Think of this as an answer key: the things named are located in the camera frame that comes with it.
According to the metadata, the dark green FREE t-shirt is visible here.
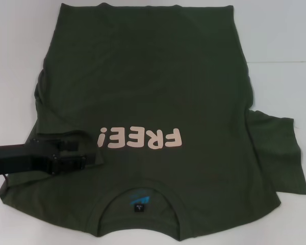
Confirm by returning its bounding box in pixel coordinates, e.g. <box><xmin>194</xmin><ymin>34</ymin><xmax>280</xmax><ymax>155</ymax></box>
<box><xmin>0</xmin><ymin>3</ymin><xmax>306</xmax><ymax>228</ymax></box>

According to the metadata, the dark red left gripper cable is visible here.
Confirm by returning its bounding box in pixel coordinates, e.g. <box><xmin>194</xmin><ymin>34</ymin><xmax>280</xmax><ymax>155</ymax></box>
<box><xmin>0</xmin><ymin>174</ymin><xmax>10</xmax><ymax>199</ymax></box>

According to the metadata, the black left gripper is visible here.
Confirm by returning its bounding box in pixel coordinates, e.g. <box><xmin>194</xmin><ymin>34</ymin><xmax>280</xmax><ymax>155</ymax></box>
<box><xmin>0</xmin><ymin>139</ymin><xmax>97</xmax><ymax>177</ymax></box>

